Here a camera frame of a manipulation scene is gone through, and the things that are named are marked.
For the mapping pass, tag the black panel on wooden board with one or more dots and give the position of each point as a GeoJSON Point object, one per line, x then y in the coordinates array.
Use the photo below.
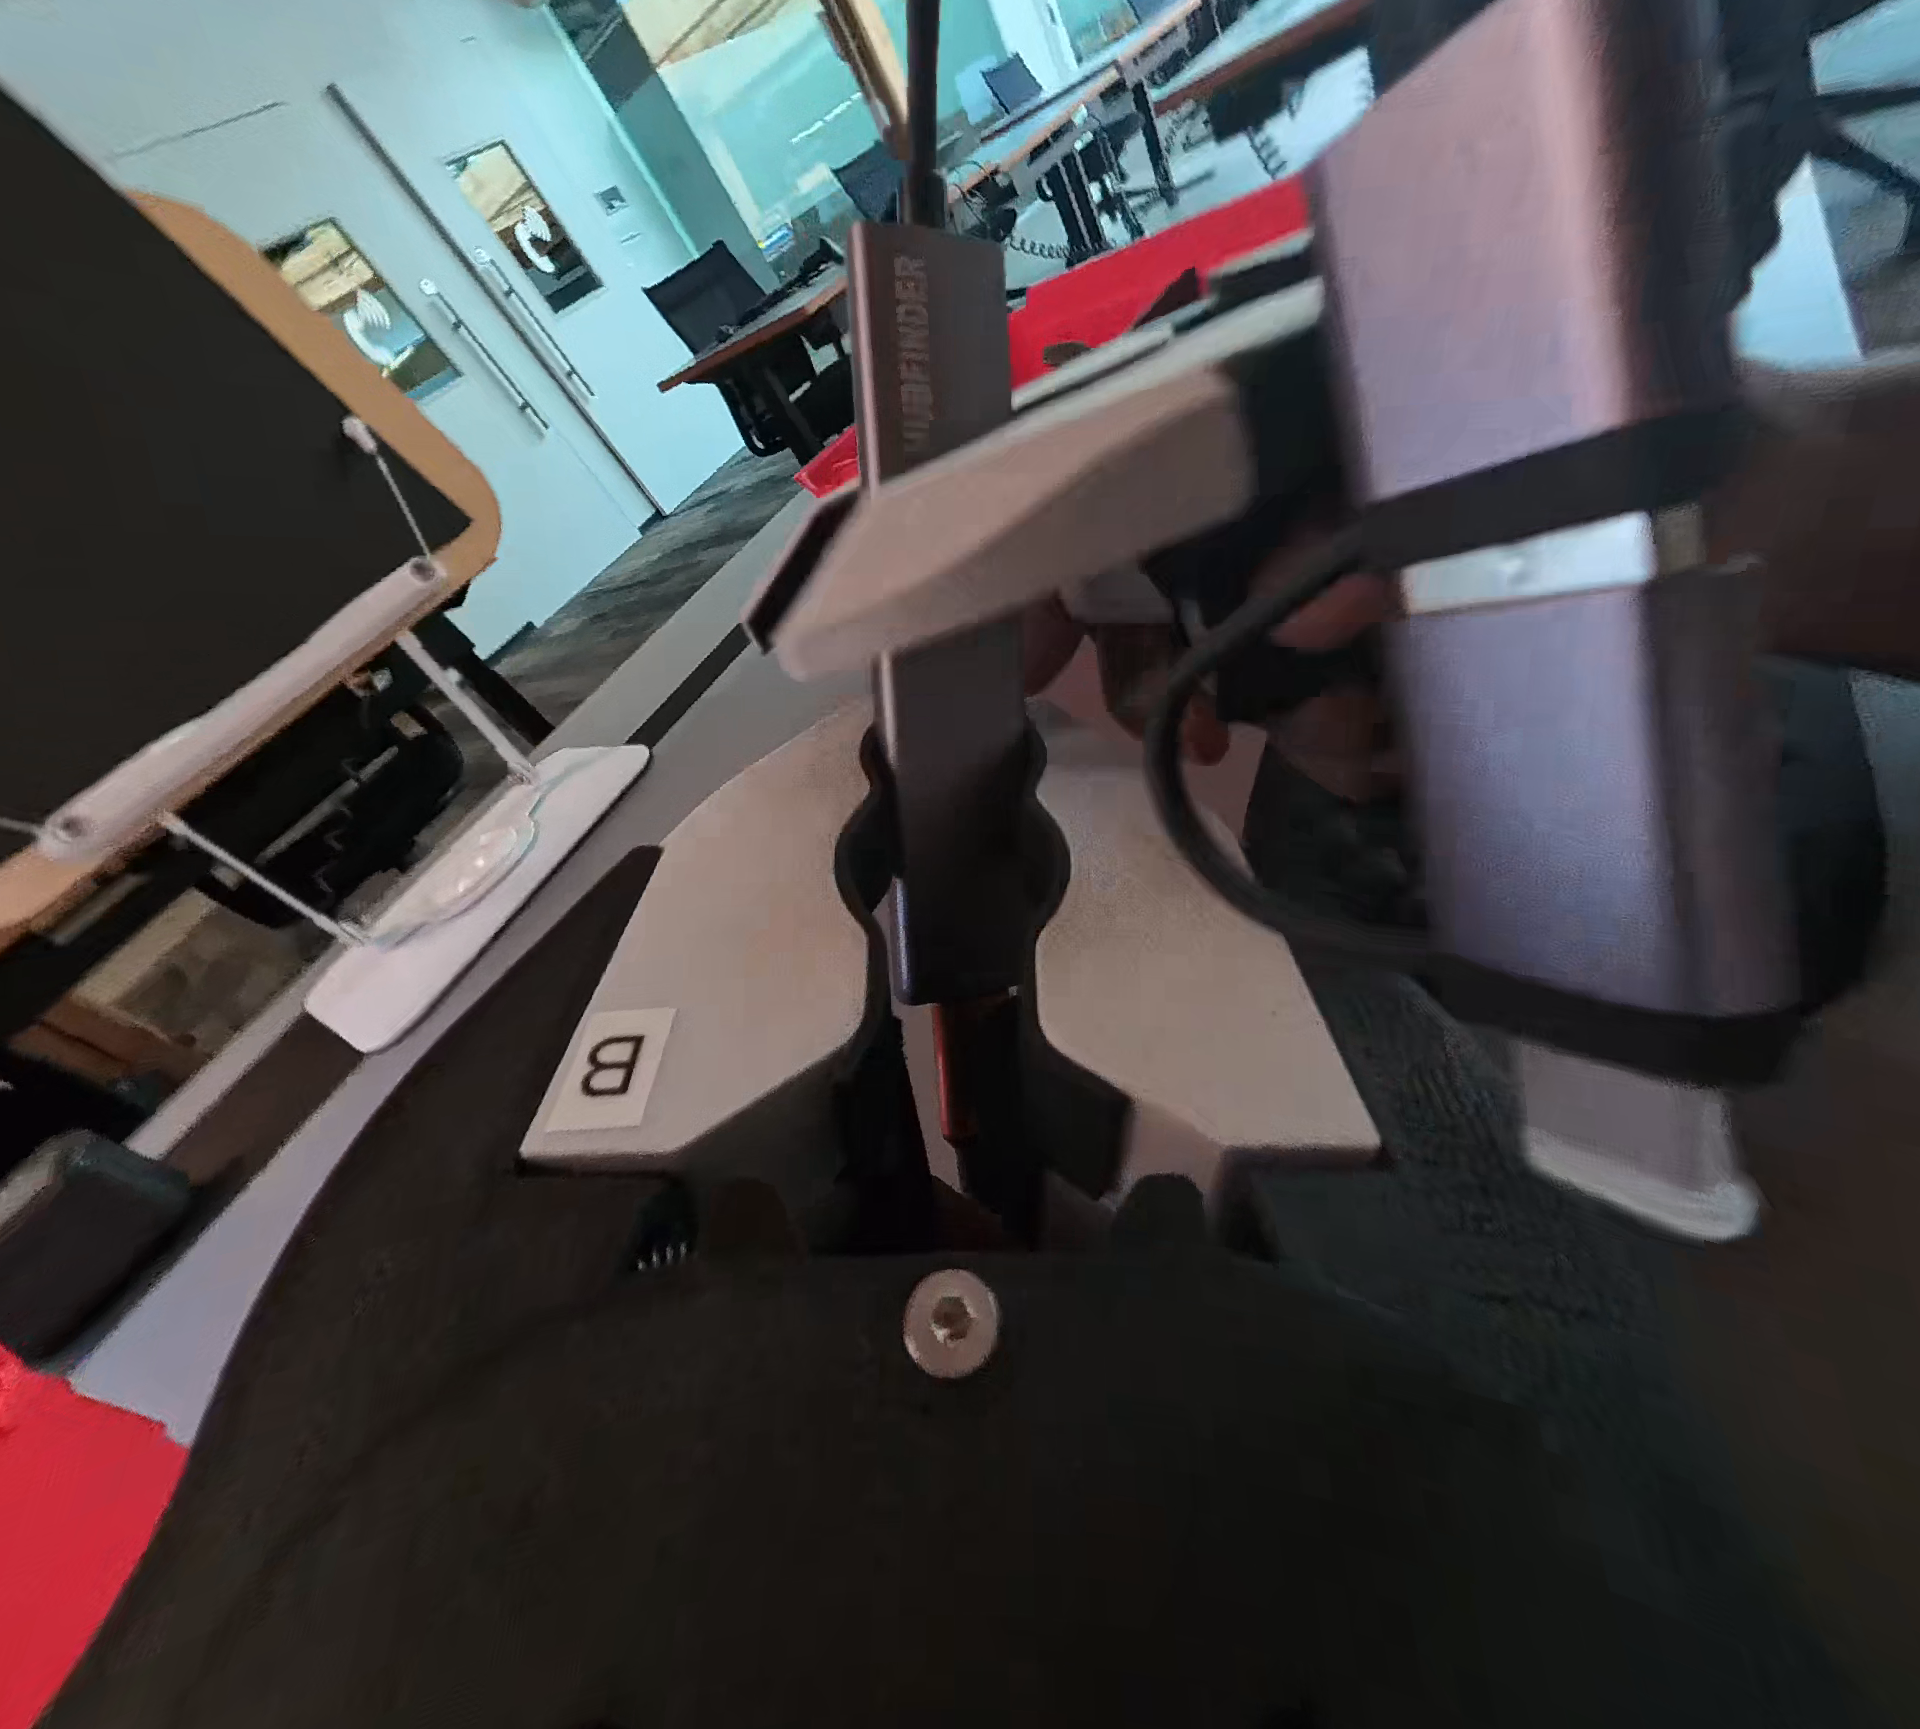
{"type": "Point", "coordinates": [180, 485]}

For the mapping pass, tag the red plastic bin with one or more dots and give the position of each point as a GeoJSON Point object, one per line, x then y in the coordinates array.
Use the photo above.
{"type": "Point", "coordinates": [74, 1534]}
{"type": "Point", "coordinates": [1141, 258]}

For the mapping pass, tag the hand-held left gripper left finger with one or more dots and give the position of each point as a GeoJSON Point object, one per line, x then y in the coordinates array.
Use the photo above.
{"type": "Point", "coordinates": [721, 950]}

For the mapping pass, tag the black board on white stand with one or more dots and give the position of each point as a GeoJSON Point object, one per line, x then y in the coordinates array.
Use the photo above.
{"type": "Point", "coordinates": [390, 996]}

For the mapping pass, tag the person's right hand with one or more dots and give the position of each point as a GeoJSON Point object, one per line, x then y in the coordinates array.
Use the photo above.
{"type": "Point", "coordinates": [1260, 664]}

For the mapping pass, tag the dark grey case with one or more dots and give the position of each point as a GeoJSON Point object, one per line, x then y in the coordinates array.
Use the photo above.
{"type": "Point", "coordinates": [91, 1234]}

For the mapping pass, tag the dark grey usb hub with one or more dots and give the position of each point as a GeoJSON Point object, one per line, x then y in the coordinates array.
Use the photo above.
{"type": "Point", "coordinates": [923, 304]}

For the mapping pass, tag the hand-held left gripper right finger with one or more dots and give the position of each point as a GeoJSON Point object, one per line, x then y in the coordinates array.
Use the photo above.
{"type": "Point", "coordinates": [1184, 1009]}

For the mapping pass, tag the black office chair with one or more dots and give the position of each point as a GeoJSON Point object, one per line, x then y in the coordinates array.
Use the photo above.
{"type": "Point", "coordinates": [704, 288]}

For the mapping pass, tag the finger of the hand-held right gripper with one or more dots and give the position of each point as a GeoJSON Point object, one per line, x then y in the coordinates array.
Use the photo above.
{"type": "Point", "coordinates": [1170, 343]}
{"type": "Point", "coordinates": [990, 514]}

